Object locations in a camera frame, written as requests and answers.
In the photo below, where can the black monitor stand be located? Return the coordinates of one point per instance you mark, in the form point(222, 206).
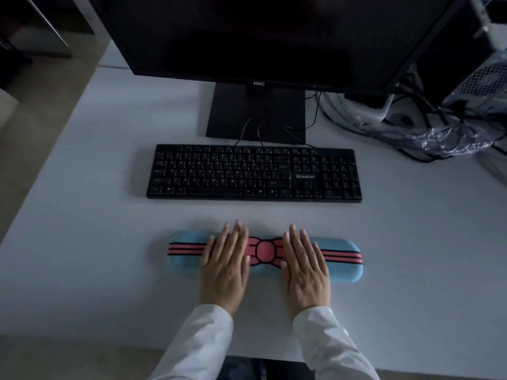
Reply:
point(257, 114)

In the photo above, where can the person's right little finger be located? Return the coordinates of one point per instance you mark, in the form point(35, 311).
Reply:
point(321, 257)

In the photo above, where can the person's right forearm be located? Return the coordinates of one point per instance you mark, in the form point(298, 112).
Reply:
point(332, 348)

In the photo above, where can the person's left little finger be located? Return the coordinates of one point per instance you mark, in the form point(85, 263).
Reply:
point(207, 253)

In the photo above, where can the person's left hand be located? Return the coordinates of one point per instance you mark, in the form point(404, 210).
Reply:
point(224, 277)

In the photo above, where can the blue wrist rest pink bow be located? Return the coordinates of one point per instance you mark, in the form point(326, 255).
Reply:
point(343, 257)

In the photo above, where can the metal furniture leg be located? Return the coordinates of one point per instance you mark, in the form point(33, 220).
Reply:
point(49, 25)

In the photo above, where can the grey mesh computer case panel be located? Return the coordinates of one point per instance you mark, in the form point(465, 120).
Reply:
point(481, 81)

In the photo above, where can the person's left forearm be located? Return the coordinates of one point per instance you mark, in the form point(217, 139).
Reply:
point(198, 348)

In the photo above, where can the person's right hand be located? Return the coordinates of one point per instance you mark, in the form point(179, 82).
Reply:
point(307, 280)

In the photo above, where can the person's right middle finger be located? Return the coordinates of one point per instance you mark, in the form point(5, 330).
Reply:
point(298, 245)

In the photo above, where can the black computer tower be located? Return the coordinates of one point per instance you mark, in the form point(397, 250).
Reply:
point(447, 47)

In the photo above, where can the black computer monitor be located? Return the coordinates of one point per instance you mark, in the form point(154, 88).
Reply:
point(261, 35)

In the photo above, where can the black computer keyboard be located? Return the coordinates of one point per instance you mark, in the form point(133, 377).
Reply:
point(221, 174)

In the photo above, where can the clear crumpled plastic wrap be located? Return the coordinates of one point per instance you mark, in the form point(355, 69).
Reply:
point(443, 140)

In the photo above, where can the person's left middle finger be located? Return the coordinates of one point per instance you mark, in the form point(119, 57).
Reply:
point(236, 243)

